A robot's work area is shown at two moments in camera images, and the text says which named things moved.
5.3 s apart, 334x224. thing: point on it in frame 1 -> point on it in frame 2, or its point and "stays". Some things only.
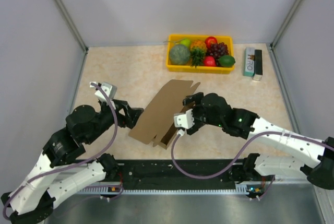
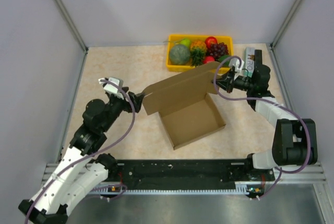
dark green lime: (226, 61) stays
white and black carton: (253, 65) stays
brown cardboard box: (157, 121) -> (186, 112)
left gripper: (132, 115) -> (136, 100)
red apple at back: (210, 40) stays
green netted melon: (179, 55) stays
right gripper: (197, 125) -> (226, 82)
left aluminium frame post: (62, 9) stays
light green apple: (185, 42) stays
